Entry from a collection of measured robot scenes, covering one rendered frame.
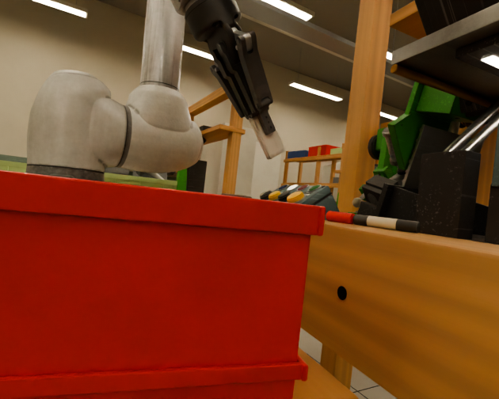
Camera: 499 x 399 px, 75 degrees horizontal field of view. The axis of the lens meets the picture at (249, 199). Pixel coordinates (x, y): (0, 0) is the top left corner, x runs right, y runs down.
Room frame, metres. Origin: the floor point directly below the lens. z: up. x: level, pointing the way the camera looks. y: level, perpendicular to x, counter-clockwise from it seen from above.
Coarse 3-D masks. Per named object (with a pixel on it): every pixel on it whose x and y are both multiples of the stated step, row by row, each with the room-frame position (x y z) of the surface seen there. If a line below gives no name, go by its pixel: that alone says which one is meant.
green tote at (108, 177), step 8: (0, 160) 1.09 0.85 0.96; (0, 168) 1.10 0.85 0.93; (8, 168) 1.10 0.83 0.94; (16, 168) 1.11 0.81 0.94; (24, 168) 1.11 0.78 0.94; (112, 176) 1.18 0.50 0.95; (120, 176) 1.19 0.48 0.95; (128, 176) 1.19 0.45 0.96; (136, 184) 1.21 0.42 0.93; (144, 184) 1.21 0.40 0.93; (152, 184) 1.22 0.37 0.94; (160, 184) 1.23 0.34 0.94; (168, 184) 1.23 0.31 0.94; (176, 184) 1.24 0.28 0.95
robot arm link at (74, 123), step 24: (72, 72) 0.69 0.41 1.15; (48, 96) 0.66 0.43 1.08; (72, 96) 0.67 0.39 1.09; (96, 96) 0.70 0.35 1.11; (48, 120) 0.66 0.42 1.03; (72, 120) 0.67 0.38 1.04; (96, 120) 0.70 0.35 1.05; (120, 120) 0.73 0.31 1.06; (48, 144) 0.66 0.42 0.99; (72, 144) 0.67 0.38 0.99; (96, 144) 0.70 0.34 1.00; (120, 144) 0.73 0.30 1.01; (72, 168) 0.68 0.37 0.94; (96, 168) 0.72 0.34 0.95
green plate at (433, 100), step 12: (420, 84) 0.58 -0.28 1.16; (420, 96) 0.59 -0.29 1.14; (432, 96) 0.57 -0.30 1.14; (444, 96) 0.55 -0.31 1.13; (408, 108) 0.60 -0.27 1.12; (420, 108) 0.59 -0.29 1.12; (432, 108) 0.57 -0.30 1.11; (444, 108) 0.54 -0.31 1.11; (456, 108) 0.54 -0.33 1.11; (420, 120) 0.61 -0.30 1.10; (432, 120) 0.62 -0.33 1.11; (444, 120) 0.63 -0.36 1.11; (456, 120) 0.60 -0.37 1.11; (468, 120) 0.57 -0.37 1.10
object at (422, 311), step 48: (336, 240) 0.40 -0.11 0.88; (384, 240) 0.33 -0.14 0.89; (432, 240) 0.31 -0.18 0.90; (336, 288) 0.39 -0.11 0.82; (384, 288) 0.32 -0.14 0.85; (432, 288) 0.28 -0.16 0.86; (480, 288) 0.24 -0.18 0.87; (336, 336) 0.38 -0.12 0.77; (384, 336) 0.32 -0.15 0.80; (432, 336) 0.27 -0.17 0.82; (480, 336) 0.24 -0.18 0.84; (384, 384) 0.31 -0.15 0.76; (432, 384) 0.27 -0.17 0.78; (480, 384) 0.24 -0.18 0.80
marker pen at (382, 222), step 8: (328, 216) 0.49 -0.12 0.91; (336, 216) 0.48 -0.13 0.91; (344, 216) 0.47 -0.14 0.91; (352, 216) 0.46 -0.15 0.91; (360, 216) 0.45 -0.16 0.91; (368, 216) 0.45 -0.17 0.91; (360, 224) 0.45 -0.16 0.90; (368, 224) 0.44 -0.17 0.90; (376, 224) 0.44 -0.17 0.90; (384, 224) 0.43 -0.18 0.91; (392, 224) 0.42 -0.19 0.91; (400, 224) 0.41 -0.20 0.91; (408, 224) 0.41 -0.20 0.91; (416, 224) 0.40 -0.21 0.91; (416, 232) 0.40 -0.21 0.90
